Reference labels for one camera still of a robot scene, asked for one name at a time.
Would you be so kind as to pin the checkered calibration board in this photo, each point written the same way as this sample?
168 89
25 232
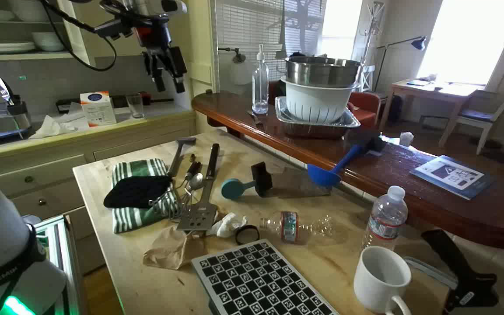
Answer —
260 280

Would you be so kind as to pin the crumpled white tissue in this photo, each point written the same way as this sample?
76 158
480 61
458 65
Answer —
225 225

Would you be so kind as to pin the metal whisk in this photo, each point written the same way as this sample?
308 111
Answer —
171 203

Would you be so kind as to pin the kitchen cabinet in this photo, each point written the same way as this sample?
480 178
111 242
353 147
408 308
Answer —
42 179

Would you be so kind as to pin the small white object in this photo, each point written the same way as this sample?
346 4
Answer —
406 139

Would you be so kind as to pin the white bowl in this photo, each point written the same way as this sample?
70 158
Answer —
48 41

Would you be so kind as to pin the white mug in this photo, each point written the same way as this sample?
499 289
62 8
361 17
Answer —
376 284

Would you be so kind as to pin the wooden bar counter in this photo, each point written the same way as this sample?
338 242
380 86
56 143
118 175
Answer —
453 210

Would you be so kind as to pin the plastic water bottle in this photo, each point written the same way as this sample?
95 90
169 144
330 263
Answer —
383 223

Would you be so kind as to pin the steel mixing bowl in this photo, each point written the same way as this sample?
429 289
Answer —
322 72

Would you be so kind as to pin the teal measuring spoon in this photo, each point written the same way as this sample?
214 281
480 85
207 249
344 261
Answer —
233 189

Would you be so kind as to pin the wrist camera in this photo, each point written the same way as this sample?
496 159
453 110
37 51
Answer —
113 28

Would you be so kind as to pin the black pot holder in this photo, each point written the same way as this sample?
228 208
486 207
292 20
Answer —
136 192

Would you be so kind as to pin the green striped towel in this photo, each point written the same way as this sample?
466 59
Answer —
140 168

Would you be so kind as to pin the window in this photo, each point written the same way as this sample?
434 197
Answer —
466 39

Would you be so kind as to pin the stack of white plates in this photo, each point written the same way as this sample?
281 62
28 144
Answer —
0 47

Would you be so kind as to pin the clear soap dispenser bottle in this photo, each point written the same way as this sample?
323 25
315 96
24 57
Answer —
260 87

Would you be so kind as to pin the drinking glass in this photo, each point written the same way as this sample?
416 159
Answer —
135 107

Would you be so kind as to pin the desk lamp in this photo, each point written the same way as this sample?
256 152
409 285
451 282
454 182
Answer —
418 43

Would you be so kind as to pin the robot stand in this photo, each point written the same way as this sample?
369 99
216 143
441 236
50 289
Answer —
59 258

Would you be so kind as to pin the blue spoon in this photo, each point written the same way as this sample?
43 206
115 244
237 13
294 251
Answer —
322 175

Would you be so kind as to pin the foil baking tray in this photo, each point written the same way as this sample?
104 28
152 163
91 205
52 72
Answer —
348 122

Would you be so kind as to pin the window blinds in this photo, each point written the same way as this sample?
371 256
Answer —
252 26

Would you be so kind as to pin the red chair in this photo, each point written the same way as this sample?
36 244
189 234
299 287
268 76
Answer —
365 107

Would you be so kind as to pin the blue and white booklet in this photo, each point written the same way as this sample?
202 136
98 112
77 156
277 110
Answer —
451 175

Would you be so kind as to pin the white chair with blue cushion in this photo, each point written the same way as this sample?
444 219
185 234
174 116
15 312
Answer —
479 116

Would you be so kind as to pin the slotted metal spatula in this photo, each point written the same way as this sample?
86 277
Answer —
197 214

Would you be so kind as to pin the crushed plastic bottle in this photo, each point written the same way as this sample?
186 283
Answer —
290 226

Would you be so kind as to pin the heap of white paper towels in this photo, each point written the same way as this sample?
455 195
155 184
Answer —
55 124

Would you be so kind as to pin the white and orange box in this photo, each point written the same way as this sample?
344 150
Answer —
98 109

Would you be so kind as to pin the wall lamp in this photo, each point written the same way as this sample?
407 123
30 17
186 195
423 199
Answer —
236 56

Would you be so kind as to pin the crumpled brown paper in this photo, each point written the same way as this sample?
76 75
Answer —
169 249

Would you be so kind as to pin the white colander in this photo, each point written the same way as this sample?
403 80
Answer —
315 105

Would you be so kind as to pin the wooden desk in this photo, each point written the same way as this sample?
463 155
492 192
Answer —
431 92

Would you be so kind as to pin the metal meat mallet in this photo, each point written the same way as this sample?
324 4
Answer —
177 157

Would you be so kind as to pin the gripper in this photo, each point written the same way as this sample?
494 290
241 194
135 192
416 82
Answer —
152 37

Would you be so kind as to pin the steel utensil holder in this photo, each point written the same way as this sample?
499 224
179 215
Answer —
19 116

